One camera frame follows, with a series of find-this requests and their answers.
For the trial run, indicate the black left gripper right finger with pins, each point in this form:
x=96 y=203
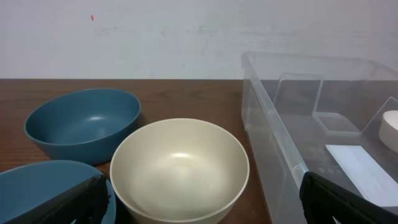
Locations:
x=325 y=202

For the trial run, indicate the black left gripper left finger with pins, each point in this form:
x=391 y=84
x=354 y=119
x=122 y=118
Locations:
x=86 y=202

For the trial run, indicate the dark blue bowl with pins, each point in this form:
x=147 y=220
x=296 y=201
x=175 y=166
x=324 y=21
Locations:
x=29 y=186
x=85 y=126

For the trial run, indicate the cream beige bowl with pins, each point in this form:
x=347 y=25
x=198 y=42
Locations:
x=179 y=171

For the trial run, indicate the clear plastic storage container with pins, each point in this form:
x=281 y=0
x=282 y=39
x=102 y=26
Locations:
x=294 y=105

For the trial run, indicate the white paper label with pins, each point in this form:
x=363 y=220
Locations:
x=372 y=181

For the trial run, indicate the white bowl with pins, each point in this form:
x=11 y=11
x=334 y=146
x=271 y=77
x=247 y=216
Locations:
x=388 y=130

